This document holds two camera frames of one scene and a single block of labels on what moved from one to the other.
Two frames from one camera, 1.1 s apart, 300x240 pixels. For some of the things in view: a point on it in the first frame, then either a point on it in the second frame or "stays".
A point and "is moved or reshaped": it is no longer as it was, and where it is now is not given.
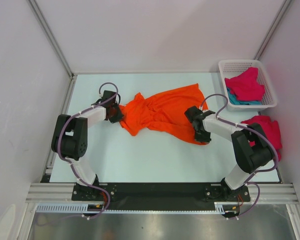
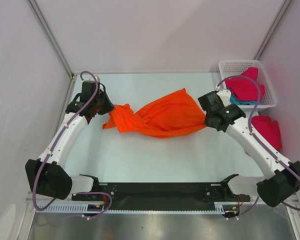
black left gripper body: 117,115 -> 103,104
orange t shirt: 165,111 is moved or reshaped
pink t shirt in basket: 245,86 stays
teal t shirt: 234,100 stays
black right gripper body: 201,135 -> 208,121
